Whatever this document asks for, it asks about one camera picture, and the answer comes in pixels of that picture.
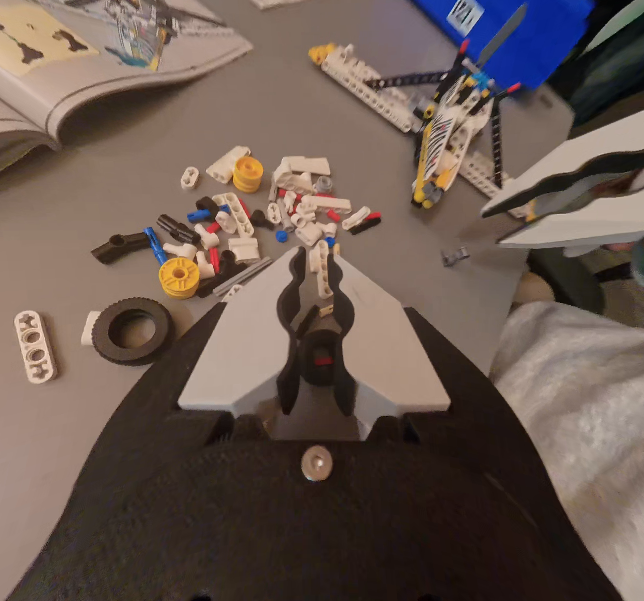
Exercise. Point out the white three-hole lego beam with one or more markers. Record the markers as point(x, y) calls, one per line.
point(35, 347)

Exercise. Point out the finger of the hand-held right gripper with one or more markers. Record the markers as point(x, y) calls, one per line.
point(578, 231)
point(578, 158)

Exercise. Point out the lego helicopter model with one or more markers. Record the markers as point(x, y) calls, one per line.
point(442, 128)

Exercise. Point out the black lego piece with red pin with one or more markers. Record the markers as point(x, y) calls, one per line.
point(312, 364)

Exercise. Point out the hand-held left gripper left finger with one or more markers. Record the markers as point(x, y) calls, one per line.
point(241, 359)

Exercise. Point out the blue storage bin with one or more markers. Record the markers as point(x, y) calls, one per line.
point(503, 23)

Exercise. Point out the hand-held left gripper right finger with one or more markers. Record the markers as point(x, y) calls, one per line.
point(392, 359)

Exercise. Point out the small grey lego piece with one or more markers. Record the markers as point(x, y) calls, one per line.
point(455, 255)

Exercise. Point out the pile of lego pieces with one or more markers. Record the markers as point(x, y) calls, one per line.
point(236, 219)

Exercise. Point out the open lego instruction booklet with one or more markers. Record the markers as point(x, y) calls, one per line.
point(126, 58)

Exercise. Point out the black lego tyre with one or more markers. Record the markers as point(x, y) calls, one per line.
point(108, 342)

